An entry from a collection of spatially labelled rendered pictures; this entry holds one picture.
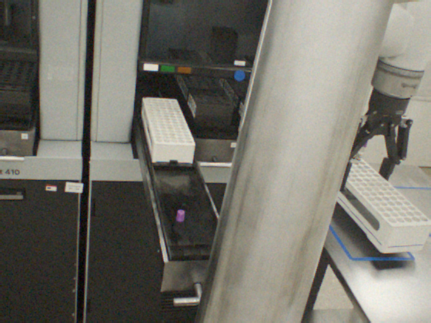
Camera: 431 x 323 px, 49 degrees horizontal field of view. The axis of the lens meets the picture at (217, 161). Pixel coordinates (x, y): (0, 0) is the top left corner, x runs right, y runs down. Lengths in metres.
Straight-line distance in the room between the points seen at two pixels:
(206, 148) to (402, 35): 0.63
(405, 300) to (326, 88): 0.61
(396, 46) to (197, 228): 0.51
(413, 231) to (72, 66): 0.90
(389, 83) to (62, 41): 0.79
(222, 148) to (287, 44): 0.98
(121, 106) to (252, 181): 0.98
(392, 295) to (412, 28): 0.48
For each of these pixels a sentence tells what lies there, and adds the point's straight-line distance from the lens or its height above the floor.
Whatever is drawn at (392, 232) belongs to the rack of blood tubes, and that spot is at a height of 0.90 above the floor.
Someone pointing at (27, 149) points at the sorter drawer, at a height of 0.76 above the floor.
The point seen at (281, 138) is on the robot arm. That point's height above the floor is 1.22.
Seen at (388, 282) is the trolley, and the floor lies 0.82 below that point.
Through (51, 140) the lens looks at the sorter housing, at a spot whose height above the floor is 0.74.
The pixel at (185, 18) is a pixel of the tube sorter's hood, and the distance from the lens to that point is 1.28.
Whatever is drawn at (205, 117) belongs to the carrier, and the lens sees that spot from 1.38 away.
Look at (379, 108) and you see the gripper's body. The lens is 1.00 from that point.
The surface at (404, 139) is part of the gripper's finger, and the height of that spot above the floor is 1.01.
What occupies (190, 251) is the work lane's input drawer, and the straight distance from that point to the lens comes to 0.88.
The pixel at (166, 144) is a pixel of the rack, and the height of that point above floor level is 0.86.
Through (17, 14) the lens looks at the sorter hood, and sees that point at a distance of 1.28.
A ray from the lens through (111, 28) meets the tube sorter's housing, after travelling 1.28.
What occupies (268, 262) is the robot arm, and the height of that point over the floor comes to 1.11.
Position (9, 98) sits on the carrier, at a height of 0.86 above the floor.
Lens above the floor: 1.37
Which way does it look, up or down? 27 degrees down
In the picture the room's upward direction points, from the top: 10 degrees clockwise
